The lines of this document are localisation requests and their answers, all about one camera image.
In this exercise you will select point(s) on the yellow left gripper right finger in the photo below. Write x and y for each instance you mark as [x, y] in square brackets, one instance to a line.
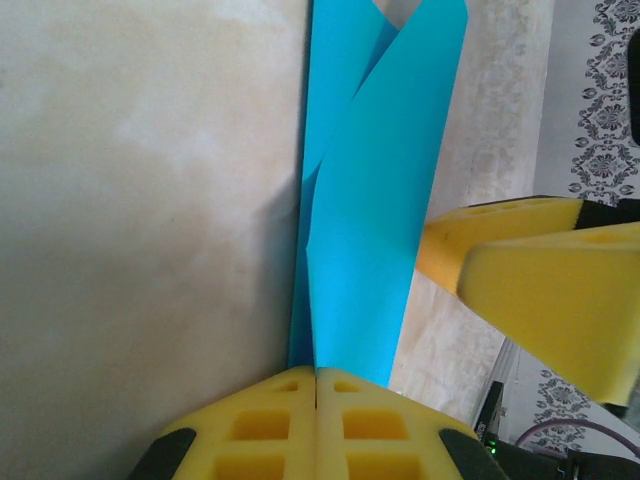
[375, 435]

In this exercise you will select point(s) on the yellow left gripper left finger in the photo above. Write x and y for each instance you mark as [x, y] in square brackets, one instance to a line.
[260, 430]

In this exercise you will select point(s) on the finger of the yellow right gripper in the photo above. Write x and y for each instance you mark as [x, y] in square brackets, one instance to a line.
[560, 310]
[450, 245]

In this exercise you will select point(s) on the teal cloth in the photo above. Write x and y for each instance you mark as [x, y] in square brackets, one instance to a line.
[380, 200]

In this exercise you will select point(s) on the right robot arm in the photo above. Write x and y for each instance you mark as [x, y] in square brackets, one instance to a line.
[550, 467]

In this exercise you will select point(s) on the aluminium table edge rail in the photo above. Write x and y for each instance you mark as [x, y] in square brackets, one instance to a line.
[507, 375]

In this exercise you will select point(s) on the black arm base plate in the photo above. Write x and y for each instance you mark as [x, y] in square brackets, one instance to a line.
[492, 410]

